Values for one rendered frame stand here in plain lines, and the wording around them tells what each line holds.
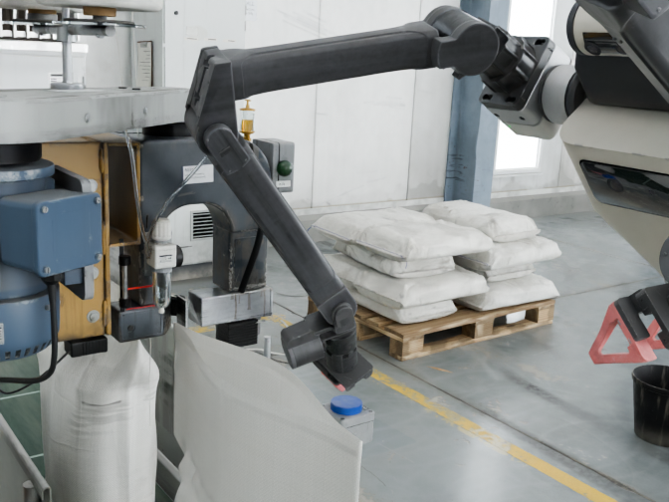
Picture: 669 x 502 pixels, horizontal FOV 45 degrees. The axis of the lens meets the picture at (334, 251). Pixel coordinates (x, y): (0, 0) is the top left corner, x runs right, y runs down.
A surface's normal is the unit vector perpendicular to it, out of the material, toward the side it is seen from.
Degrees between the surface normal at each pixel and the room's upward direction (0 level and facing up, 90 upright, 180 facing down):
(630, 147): 40
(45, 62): 90
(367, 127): 90
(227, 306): 90
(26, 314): 91
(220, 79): 106
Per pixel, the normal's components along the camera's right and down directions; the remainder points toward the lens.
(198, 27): 0.58, 0.22
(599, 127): -0.50, -0.68
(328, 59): 0.36, 0.44
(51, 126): 0.94, 0.13
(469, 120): -0.82, 0.10
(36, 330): 0.85, 0.18
